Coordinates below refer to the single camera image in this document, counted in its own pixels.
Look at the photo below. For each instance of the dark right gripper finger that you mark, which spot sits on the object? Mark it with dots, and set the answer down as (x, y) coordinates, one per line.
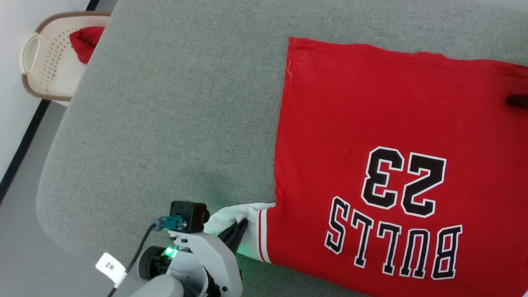
(519, 101)

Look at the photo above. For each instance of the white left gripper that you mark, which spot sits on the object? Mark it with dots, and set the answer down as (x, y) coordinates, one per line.
(218, 268)

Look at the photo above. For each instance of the red and white basketball jersey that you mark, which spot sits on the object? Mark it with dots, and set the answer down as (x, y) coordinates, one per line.
(371, 123)

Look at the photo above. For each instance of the black baseboard strip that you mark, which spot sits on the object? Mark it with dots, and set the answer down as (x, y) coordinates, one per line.
(24, 144)

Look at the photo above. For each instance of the cream plastic laundry basket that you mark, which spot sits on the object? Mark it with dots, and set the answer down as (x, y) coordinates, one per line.
(53, 74)

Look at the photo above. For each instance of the red cloth in basket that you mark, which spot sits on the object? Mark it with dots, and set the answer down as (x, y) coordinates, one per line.
(84, 43)

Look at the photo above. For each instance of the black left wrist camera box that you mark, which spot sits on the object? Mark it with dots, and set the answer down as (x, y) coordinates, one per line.
(189, 214)

